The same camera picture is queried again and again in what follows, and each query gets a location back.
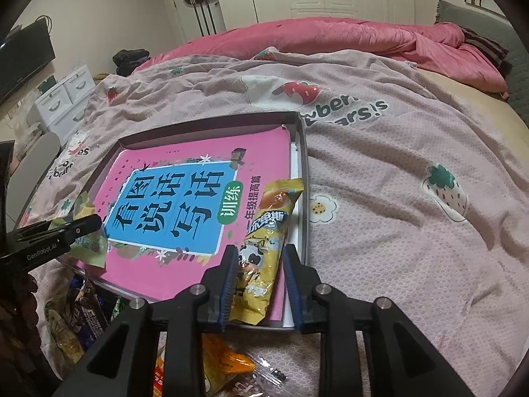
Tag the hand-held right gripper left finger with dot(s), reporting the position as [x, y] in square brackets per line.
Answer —
[229, 285]

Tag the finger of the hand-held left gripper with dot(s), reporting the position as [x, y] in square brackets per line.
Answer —
[35, 231]
[84, 226]

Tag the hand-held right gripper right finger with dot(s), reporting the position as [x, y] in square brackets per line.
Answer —
[291, 285]

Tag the light green snack packet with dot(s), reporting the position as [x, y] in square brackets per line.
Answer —
[93, 252]

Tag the yellow cow-print snack packet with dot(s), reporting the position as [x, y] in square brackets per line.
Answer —
[264, 231]

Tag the orange rice cracker packet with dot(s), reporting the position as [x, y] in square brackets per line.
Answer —
[225, 364]

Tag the grey shallow box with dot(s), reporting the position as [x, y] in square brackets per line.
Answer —
[303, 153]

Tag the pile of snack packets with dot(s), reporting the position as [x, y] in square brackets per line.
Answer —
[89, 310]

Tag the clear-wrapped brown snack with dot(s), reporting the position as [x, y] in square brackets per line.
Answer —
[256, 382]

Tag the red snack packet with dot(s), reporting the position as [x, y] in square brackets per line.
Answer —
[160, 374]

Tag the white drawer cabinet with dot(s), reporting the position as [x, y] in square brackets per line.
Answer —
[58, 99]

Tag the pink workbook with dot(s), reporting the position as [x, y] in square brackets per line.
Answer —
[264, 151]

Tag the black television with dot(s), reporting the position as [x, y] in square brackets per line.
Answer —
[24, 62]

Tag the dark clothes pile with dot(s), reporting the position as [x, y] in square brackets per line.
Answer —
[130, 60]

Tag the pink quilt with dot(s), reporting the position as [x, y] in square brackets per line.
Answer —
[330, 37]

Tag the beige mattress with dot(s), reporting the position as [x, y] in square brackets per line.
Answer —
[487, 107]

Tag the striped pillow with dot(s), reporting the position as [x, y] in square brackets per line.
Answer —
[485, 47]

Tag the grey quilted headboard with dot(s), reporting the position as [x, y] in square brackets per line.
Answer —
[496, 29]

